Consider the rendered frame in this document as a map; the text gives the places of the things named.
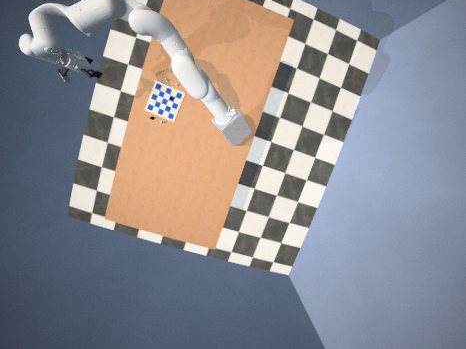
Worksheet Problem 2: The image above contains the blue and cream chessboard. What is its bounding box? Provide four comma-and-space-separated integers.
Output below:
145, 81, 185, 122

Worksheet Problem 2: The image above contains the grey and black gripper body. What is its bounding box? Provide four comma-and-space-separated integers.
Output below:
63, 47, 92, 74

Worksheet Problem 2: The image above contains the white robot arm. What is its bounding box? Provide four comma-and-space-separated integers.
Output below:
19, 0, 237, 125

